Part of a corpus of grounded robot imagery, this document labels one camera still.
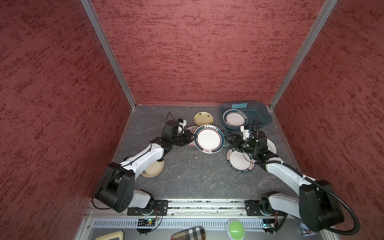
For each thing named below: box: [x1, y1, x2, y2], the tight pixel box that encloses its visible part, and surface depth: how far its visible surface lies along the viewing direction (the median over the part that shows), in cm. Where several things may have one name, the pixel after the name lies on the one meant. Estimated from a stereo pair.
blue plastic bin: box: [218, 101, 236, 131], surface depth 115 cm
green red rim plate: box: [193, 124, 225, 154], surface depth 85 cm
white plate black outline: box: [266, 138, 277, 155], surface depth 99 cm
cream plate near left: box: [141, 160, 165, 178], surface depth 87 cm
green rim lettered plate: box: [226, 148, 256, 173], surface depth 89 cm
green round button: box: [226, 220, 245, 240], surface depth 69 cm
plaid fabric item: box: [170, 226, 206, 240], surface depth 66 cm
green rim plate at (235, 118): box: [222, 108, 249, 128], surface depth 116 cm
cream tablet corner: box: [94, 230, 124, 240], surface depth 67 cm
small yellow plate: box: [193, 111, 214, 127], surface depth 116 cm
